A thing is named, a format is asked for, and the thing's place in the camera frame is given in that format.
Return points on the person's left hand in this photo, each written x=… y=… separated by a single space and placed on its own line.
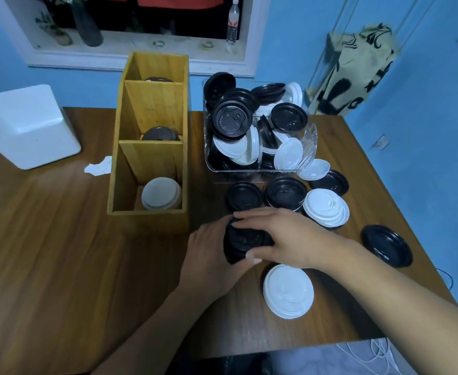
x=201 y=269

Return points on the person's right hand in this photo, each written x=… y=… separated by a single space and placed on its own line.
x=303 y=242

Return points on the white domed cup lid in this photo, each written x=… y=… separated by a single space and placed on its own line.
x=287 y=292

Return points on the wooden three-compartment organizer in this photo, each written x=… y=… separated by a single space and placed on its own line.
x=147 y=222

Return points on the pile of black and white cup lids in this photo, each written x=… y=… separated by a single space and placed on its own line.
x=232 y=119

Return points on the person's right forearm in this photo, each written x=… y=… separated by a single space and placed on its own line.
x=408 y=304

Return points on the person's left forearm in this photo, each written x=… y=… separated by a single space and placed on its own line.
x=150 y=339

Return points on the white foam box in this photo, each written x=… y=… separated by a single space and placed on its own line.
x=25 y=128

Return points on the clear plastic container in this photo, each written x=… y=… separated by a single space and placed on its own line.
x=311 y=146

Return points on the crumpled white tissue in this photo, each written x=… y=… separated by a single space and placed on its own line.
x=98 y=167

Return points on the cream tote bag black print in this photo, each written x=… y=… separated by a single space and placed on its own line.
x=354 y=70

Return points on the clear plastic water bottle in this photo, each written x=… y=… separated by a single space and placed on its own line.
x=232 y=23

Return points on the dark glass vase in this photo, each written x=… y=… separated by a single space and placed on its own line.
x=86 y=27

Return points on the small potted plant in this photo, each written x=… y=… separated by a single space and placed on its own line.
x=61 y=37

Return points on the white wall socket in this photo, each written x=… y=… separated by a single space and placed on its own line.
x=381 y=143

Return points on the white window frame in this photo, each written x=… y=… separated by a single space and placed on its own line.
x=135 y=60

